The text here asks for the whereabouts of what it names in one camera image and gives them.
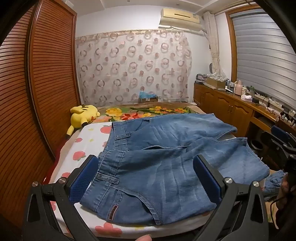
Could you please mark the blue plastic bag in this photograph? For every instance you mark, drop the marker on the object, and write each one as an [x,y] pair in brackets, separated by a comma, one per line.
[146,94]

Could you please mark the grey window blind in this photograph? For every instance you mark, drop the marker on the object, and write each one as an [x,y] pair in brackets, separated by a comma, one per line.
[263,53]

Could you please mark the wooden window frame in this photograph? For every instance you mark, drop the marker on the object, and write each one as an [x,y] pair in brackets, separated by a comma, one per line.
[231,46]

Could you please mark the circle print sheer curtain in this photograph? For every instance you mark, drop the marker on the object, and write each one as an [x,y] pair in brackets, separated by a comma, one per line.
[134,67]

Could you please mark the white air conditioner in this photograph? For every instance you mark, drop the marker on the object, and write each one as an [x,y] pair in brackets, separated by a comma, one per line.
[180,19]

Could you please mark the person's right hand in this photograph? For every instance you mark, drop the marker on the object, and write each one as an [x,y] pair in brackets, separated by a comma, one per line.
[285,192]

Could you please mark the white power strip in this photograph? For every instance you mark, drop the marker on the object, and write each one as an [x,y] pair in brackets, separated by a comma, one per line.
[268,98]

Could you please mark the wooden louvered wardrobe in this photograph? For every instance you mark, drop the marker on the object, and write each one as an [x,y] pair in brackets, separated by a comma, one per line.
[39,92]

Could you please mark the blue denim pants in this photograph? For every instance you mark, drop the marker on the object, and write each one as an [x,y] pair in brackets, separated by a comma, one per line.
[161,166]

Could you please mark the floral brown blanket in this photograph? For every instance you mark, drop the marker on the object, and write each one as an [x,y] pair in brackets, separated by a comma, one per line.
[129,112]

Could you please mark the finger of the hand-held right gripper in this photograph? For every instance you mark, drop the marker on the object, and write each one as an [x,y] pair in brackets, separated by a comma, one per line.
[278,134]

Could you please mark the white tissue pack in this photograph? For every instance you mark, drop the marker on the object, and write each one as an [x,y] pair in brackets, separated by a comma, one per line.
[246,98]

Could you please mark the small cardboard box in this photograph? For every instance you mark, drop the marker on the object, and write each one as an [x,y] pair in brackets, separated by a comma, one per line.
[148,100]

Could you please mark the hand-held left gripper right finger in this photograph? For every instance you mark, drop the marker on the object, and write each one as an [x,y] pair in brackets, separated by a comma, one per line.
[208,180]

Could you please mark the pink thermos jug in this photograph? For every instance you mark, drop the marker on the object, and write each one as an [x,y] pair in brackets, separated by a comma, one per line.
[238,87]

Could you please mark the beige tied curtain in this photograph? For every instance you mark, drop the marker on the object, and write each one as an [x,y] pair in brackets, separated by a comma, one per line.
[214,41]

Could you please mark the cardboard tray of small goods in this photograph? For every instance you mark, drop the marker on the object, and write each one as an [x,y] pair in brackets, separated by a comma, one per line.
[216,81]

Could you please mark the dark round container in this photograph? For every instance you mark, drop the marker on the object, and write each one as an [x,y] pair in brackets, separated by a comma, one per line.
[256,144]

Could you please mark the wooden cabinet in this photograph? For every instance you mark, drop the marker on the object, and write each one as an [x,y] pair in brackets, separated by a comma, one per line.
[226,106]

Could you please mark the yellow plush toy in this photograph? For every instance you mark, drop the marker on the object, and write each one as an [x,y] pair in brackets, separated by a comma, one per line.
[84,114]

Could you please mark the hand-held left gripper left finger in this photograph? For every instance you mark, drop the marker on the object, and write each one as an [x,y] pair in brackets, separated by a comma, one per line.
[84,179]

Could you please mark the strawberry print white bed sheet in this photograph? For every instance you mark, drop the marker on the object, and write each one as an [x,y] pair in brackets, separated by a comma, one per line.
[92,136]

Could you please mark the person's left hand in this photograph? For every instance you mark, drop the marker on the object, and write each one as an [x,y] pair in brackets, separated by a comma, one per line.
[143,238]

